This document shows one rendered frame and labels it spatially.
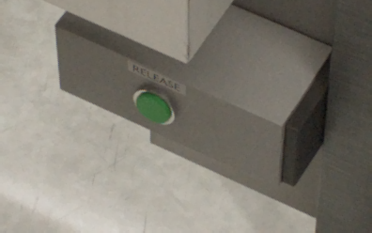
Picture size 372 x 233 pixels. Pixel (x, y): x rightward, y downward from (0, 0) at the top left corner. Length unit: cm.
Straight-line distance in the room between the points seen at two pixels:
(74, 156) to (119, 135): 8
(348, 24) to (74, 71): 25
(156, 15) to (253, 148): 24
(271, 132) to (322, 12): 10
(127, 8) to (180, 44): 4
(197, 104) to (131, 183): 139
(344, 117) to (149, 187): 140
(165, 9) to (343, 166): 31
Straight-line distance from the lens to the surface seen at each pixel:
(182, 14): 126
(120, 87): 153
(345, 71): 145
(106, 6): 130
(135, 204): 285
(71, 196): 286
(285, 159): 149
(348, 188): 155
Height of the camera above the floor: 235
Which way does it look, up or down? 53 degrees down
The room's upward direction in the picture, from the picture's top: straight up
